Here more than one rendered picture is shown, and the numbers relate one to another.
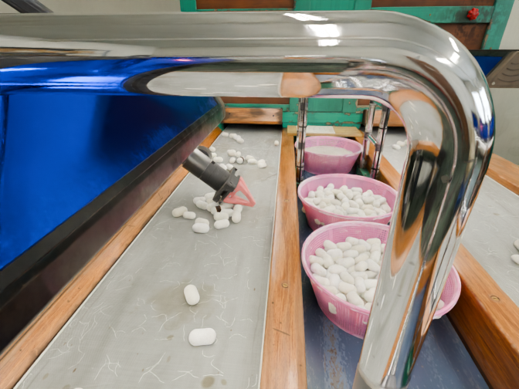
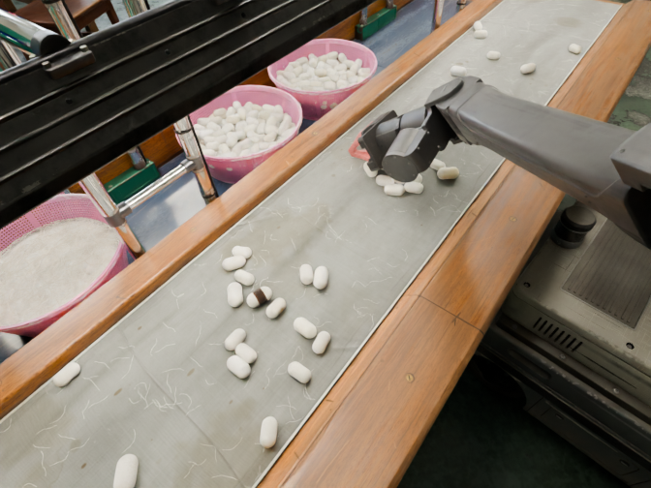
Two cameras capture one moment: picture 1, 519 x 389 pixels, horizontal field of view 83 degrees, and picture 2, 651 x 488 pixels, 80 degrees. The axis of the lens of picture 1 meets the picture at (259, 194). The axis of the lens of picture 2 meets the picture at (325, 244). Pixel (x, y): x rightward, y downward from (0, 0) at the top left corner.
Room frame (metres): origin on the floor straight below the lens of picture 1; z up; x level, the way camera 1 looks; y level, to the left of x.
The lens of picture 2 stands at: (1.20, 0.33, 1.23)
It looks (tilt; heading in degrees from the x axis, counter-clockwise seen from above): 51 degrees down; 217
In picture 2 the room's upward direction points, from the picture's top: 5 degrees counter-clockwise
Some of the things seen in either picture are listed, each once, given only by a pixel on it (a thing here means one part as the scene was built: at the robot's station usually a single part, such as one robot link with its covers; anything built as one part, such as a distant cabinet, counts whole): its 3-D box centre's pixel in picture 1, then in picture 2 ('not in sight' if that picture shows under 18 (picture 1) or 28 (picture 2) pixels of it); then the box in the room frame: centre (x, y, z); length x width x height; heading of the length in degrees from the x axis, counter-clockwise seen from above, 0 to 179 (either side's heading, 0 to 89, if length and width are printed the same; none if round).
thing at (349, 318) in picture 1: (371, 279); (323, 81); (0.43, -0.21, 0.72); 0.27 x 0.27 x 0.10
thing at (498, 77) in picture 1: (442, 62); not in sight; (0.95, -0.54, 1.08); 0.62 x 0.08 x 0.07; 175
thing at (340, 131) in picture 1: (322, 130); not in sight; (1.36, -0.30, 0.77); 0.33 x 0.15 x 0.01; 85
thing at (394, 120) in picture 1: (396, 117); not in sight; (1.38, -0.64, 0.83); 0.30 x 0.06 x 0.07; 85
